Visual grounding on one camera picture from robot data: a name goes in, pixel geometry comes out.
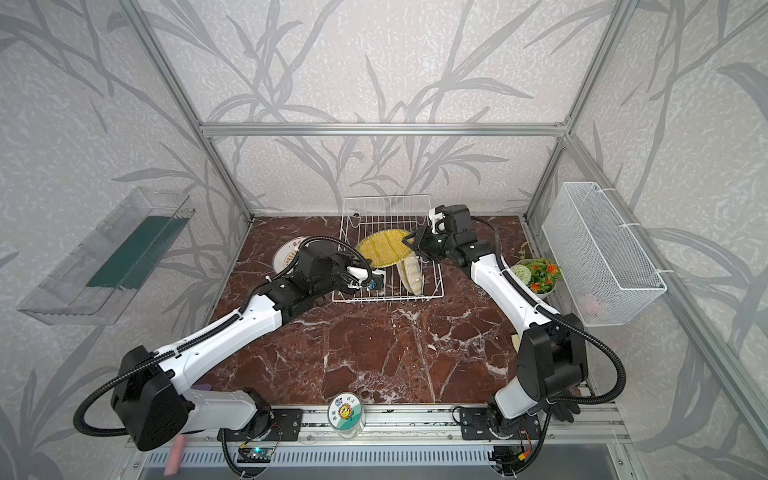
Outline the white mesh wall basket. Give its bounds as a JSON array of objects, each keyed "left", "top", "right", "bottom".
[{"left": 542, "top": 182, "right": 667, "bottom": 327}]

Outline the purple pink brush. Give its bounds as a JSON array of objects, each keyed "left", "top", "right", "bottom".
[{"left": 163, "top": 435, "right": 185, "bottom": 477}]

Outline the white wire dish rack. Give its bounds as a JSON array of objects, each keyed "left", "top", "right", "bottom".
[{"left": 332, "top": 194, "right": 444, "bottom": 303}]

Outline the potted artificial flower plant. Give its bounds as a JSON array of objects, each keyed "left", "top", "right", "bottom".
[{"left": 511, "top": 242, "right": 563, "bottom": 299}]

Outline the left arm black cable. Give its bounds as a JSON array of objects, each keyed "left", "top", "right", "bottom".
[{"left": 73, "top": 235, "right": 376, "bottom": 438}]

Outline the clear plastic wall shelf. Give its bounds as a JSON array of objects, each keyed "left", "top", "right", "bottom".
[{"left": 18, "top": 187, "right": 195, "bottom": 326}]

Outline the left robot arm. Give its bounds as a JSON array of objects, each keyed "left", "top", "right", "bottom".
[{"left": 110, "top": 236, "right": 374, "bottom": 451}]

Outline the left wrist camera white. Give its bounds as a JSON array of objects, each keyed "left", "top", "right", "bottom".
[{"left": 345, "top": 266, "right": 386, "bottom": 291}]

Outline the yellow black rubber glove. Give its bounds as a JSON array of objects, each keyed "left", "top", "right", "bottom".
[{"left": 511, "top": 333, "right": 582, "bottom": 424}]

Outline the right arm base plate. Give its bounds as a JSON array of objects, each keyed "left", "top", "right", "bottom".
[{"left": 451, "top": 406, "right": 540, "bottom": 441}]

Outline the tan woven plate right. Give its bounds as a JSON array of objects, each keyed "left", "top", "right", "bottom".
[{"left": 404, "top": 254, "right": 424, "bottom": 296}]

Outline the green sponge mat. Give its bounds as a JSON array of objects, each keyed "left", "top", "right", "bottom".
[{"left": 86, "top": 216, "right": 188, "bottom": 290}]

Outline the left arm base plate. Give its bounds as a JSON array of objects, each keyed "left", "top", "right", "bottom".
[{"left": 217, "top": 408, "right": 304, "bottom": 443}]

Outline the left circuit board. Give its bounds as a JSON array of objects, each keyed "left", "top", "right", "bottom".
[{"left": 237, "top": 444, "right": 277, "bottom": 464}]

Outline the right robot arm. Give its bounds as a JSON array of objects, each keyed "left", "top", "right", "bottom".
[{"left": 403, "top": 205, "right": 588, "bottom": 422}]

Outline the green woven plate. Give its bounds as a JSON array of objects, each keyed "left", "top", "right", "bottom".
[
  {"left": 396, "top": 261, "right": 413, "bottom": 294},
  {"left": 356, "top": 229, "right": 413, "bottom": 269}
]

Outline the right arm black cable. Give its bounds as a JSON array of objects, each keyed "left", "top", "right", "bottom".
[{"left": 473, "top": 217, "right": 627, "bottom": 406}]

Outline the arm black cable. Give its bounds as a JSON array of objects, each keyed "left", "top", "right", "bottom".
[
  {"left": 73, "top": 235, "right": 376, "bottom": 438},
  {"left": 473, "top": 217, "right": 627, "bottom": 406}
]

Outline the aluminium front rail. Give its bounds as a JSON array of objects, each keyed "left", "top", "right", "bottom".
[{"left": 125, "top": 403, "right": 625, "bottom": 449}]

